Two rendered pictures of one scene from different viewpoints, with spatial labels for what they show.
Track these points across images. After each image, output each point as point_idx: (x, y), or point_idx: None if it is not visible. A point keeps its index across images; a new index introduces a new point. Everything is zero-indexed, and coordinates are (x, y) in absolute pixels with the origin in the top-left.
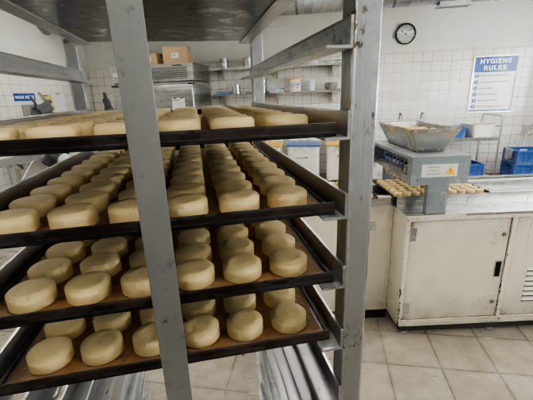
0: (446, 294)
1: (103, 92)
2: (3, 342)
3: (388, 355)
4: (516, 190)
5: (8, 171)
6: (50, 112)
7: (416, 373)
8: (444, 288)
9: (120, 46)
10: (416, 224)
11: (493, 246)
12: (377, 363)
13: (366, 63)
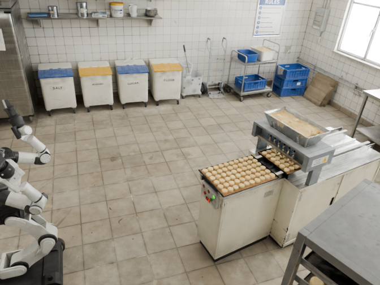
0: (307, 221)
1: (5, 99)
2: None
3: (283, 268)
4: (339, 151)
5: None
6: (4, 164)
7: (302, 276)
8: (307, 219)
9: None
10: (302, 191)
11: (332, 190)
12: (280, 277)
13: None
